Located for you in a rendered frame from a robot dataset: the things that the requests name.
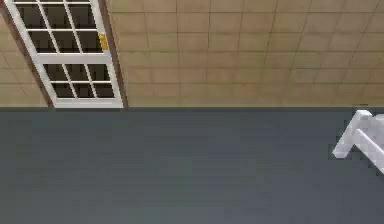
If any white glazed room door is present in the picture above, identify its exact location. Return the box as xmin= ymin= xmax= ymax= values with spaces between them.
xmin=0 ymin=0 xmax=130 ymax=109

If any yellow door handle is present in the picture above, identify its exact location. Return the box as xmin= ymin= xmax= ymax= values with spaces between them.
xmin=98 ymin=33 xmax=110 ymax=52

